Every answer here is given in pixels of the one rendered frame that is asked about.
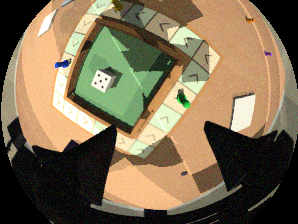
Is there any green pawn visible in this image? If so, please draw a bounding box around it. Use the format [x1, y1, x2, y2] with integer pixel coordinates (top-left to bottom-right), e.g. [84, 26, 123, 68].
[177, 93, 190, 108]

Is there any yellow game pawn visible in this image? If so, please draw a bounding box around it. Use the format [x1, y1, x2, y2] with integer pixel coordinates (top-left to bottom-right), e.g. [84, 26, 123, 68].
[110, 0, 124, 11]

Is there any blue pawn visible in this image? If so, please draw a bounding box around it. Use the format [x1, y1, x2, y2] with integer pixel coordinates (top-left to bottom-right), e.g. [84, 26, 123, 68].
[55, 60, 69, 68]

